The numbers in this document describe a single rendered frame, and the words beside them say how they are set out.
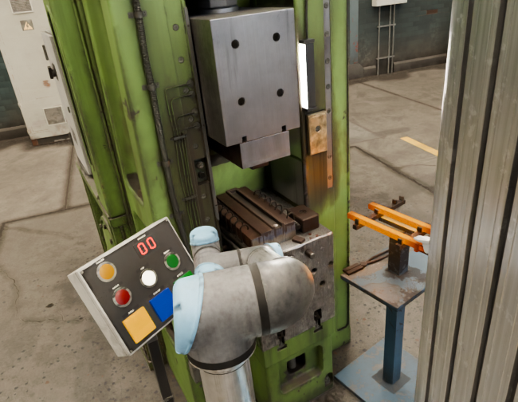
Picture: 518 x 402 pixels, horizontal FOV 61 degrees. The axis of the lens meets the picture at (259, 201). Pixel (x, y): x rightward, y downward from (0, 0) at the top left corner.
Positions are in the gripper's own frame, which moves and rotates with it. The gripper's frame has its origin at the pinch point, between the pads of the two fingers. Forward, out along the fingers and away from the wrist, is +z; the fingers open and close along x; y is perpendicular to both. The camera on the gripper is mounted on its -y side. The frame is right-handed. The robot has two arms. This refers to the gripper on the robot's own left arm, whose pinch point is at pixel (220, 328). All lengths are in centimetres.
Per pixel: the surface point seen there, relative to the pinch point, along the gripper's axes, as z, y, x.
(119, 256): -24.2, -8.1, -26.5
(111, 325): -11.2, 6.4, -28.9
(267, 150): -38, -45, 21
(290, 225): -4, -48, 28
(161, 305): -8.1, -3.8, -16.9
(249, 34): -77, -44, 19
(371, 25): 5, -725, 262
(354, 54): 50, -716, 228
